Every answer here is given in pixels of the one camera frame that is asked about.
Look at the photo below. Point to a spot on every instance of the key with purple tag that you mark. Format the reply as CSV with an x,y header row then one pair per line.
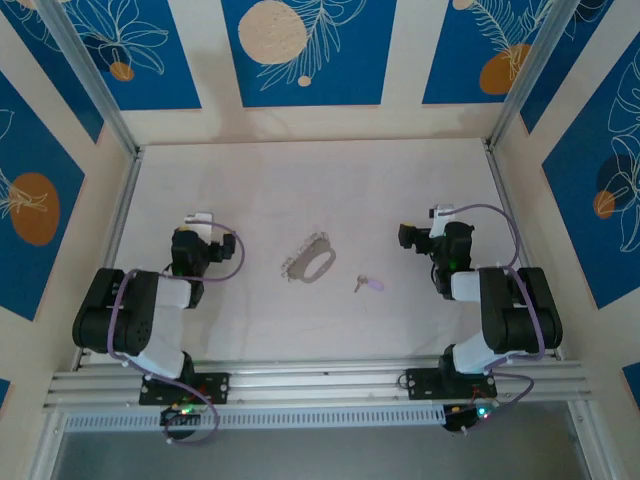
x,y
374,285

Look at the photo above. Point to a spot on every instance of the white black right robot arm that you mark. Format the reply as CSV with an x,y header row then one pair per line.
x,y
465,287

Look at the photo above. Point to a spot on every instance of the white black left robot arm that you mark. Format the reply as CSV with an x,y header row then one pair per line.
x,y
170,292

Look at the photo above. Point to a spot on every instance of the blue poster flower dark circle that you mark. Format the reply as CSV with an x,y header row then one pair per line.
x,y
575,225

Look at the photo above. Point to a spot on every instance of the blue poster large orange circle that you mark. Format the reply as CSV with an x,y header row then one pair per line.
x,y
40,150

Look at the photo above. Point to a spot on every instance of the black controller board green LED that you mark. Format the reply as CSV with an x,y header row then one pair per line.
x,y
172,416
457,422

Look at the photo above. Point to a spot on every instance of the blue poster orange circle fern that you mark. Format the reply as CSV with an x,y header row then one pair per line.
x,y
450,50

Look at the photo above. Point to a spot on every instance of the blue poster beige circle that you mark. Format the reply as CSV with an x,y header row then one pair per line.
x,y
350,50

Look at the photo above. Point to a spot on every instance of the blue poster white flower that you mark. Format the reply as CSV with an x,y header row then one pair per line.
x,y
175,30

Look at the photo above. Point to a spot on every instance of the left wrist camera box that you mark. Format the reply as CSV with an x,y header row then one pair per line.
x,y
200,217

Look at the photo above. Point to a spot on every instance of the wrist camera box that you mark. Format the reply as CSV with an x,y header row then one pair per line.
x,y
442,215
200,217

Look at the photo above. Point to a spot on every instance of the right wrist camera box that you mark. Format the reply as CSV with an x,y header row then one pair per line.
x,y
442,215

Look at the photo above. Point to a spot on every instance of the aluminium side rail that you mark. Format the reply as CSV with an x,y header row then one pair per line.
x,y
121,210
505,190

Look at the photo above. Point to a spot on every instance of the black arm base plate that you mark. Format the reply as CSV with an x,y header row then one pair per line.
x,y
420,385
220,387

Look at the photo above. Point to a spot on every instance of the aluminium front frame rail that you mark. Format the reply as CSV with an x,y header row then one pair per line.
x,y
320,385

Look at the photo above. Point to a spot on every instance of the aluminium frame post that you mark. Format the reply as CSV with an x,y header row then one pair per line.
x,y
46,450
90,75
600,465
530,70

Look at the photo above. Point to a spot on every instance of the blue wall poster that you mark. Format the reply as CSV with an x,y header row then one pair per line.
x,y
570,50
55,55
632,380
4,395

